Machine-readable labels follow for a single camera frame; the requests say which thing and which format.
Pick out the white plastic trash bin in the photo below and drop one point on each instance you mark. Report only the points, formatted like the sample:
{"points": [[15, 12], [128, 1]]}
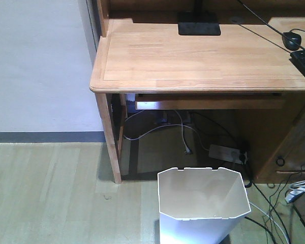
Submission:
{"points": [[200, 205]]}

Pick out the white power strip under desk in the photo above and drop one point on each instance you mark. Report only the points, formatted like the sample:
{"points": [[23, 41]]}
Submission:
{"points": [[227, 154]]}

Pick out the wooden desk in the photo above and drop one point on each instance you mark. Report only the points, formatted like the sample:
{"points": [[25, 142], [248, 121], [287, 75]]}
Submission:
{"points": [[245, 69]]}

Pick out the black monitor stand base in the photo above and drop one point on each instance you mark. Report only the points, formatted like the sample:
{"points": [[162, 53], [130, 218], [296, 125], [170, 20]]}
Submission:
{"points": [[198, 22]]}

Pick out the white power strip at right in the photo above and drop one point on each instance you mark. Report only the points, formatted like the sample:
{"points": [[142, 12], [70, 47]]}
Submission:
{"points": [[296, 190]]}

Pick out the black computer mouse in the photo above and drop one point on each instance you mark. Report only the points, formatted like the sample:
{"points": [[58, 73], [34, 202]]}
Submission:
{"points": [[291, 40]]}

